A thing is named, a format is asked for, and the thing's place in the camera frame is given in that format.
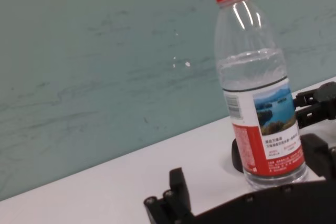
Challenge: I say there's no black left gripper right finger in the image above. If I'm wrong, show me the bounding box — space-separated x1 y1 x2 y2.
300 133 336 183

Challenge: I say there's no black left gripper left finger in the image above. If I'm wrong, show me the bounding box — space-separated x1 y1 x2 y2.
143 167 196 224

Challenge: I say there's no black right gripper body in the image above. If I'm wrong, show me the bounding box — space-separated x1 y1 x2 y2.
316 82 336 120

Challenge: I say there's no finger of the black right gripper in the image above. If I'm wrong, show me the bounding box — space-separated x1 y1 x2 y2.
292 91 320 108
295 104 329 131

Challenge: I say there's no clear red-capped water bottle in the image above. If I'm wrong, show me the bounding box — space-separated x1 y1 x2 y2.
212 0 308 190

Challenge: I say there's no blue button with black base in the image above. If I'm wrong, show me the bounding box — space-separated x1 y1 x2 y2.
230 140 245 173

